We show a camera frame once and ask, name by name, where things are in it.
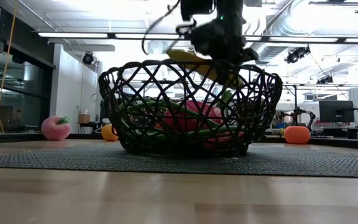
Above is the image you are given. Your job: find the dark woven wicker basket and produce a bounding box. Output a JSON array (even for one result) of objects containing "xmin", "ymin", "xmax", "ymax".
[{"xmin": 98, "ymin": 58, "xmax": 283, "ymax": 157}]

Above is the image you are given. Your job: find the pink toy peach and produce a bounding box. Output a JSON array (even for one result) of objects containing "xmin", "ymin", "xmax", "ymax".
[{"xmin": 40, "ymin": 116, "xmax": 72, "ymax": 141}]

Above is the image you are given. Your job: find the round orange toy fruit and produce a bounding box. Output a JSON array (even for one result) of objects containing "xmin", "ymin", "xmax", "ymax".
[{"xmin": 283, "ymin": 126, "xmax": 311, "ymax": 145}]

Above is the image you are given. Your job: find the black round spotlight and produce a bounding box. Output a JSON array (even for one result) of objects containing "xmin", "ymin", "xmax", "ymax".
[{"xmin": 82, "ymin": 52, "xmax": 94, "ymax": 66}]

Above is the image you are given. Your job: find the black ceiling track light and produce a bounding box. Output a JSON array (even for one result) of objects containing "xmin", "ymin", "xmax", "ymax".
[
  {"xmin": 284, "ymin": 45, "xmax": 311, "ymax": 65},
  {"xmin": 316, "ymin": 74, "xmax": 334, "ymax": 85}
]

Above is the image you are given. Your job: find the grey woven placemat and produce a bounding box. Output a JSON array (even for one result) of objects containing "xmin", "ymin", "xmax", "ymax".
[{"xmin": 0, "ymin": 144, "xmax": 358, "ymax": 179}]

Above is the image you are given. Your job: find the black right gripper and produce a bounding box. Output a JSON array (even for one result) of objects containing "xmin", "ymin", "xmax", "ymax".
[{"xmin": 190, "ymin": 17, "xmax": 259, "ymax": 86}]

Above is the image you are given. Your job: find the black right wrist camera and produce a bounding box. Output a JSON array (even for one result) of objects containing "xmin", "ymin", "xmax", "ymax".
[{"xmin": 180, "ymin": 0, "xmax": 216, "ymax": 21}]

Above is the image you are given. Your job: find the black cable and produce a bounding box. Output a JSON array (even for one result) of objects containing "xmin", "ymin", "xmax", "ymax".
[{"xmin": 140, "ymin": 0, "xmax": 182, "ymax": 56}]

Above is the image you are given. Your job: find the small orange toy fruit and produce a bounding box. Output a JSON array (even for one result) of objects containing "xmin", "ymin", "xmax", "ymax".
[{"xmin": 101, "ymin": 123, "xmax": 120, "ymax": 142}]

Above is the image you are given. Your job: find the yellow toy banana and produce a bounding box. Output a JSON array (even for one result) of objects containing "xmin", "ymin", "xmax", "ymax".
[{"xmin": 165, "ymin": 49, "xmax": 246, "ymax": 89}]

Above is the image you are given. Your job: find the black computer monitor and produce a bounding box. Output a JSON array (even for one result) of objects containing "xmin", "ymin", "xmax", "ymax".
[{"xmin": 318, "ymin": 100, "xmax": 355, "ymax": 123}]

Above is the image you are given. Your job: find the red toy pepper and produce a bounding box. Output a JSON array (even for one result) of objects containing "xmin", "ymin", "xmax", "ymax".
[{"xmin": 162, "ymin": 100, "xmax": 224, "ymax": 134}]

